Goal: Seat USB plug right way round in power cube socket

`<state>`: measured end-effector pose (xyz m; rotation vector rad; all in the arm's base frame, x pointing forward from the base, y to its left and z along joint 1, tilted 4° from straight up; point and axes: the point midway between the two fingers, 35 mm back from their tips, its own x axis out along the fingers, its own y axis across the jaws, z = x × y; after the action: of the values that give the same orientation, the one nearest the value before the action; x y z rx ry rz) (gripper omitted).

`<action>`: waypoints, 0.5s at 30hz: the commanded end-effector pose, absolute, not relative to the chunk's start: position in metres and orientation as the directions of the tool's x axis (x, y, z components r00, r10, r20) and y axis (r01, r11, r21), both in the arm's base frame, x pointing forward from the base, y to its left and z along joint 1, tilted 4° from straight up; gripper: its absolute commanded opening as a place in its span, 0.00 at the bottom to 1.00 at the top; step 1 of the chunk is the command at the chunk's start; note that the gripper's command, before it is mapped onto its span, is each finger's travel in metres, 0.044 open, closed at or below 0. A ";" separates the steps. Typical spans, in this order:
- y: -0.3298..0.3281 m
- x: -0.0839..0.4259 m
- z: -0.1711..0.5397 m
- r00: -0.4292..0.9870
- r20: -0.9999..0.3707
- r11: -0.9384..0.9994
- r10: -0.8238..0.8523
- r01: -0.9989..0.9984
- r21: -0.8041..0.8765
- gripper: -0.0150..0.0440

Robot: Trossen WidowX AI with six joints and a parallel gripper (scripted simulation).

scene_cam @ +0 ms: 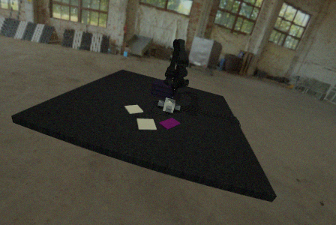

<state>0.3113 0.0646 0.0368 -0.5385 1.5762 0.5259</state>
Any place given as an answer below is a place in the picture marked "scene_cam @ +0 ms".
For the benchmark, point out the purple flat rectangular block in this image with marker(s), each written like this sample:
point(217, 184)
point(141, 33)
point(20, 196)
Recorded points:
point(169, 123)

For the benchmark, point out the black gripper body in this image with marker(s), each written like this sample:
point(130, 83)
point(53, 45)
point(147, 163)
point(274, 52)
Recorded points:
point(168, 82)

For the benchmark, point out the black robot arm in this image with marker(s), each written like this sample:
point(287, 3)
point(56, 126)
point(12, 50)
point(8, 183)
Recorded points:
point(179, 57)

